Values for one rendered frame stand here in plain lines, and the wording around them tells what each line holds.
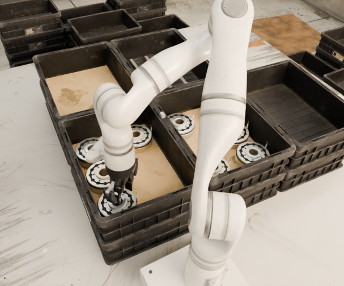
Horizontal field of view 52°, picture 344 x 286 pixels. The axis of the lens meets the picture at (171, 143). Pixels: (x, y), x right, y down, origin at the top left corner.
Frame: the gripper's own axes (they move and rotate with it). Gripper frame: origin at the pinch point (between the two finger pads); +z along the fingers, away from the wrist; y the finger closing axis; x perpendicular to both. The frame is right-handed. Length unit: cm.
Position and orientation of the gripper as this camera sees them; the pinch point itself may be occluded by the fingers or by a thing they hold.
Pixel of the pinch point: (123, 194)
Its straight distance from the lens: 97.9
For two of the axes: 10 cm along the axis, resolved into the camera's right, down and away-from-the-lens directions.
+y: 4.3, -6.3, 6.5
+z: -0.4, 7.0, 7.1
